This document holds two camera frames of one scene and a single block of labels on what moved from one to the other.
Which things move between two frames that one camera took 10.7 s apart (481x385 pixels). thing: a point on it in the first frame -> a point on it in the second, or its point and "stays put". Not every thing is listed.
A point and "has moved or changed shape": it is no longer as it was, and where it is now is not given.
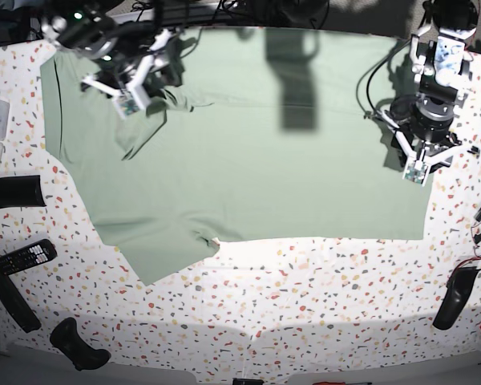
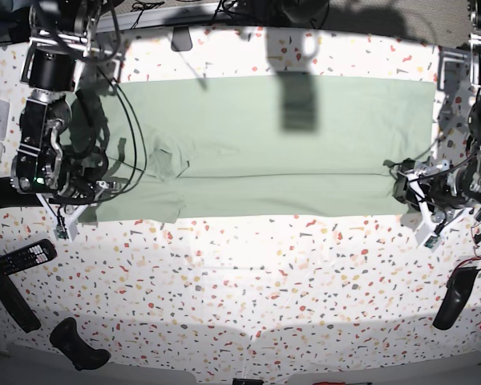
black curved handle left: (66, 337) stays put
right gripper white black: (421, 156) -> (432, 193)
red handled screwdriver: (342, 383) stays put
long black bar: (9, 293) stays put
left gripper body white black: (131, 84) -> (63, 210)
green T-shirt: (262, 134) has moved or changed shape
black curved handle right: (459, 285) stays put
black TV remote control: (39, 252) stays put
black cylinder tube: (13, 192) stays put
